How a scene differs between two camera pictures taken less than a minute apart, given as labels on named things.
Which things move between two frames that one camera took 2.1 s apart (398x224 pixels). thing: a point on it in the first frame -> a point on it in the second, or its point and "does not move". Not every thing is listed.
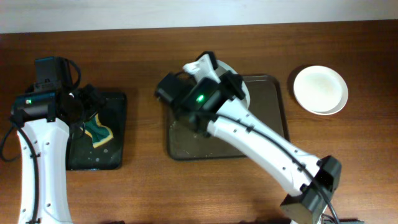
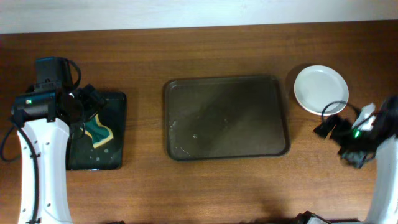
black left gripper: x=88 y=101 does not move
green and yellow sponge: x=100 y=134 does not move
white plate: x=321 y=90 does not move
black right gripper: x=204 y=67 -> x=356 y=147
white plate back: x=320 y=89 does not move
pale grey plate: x=224 y=68 -> x=317 y=86
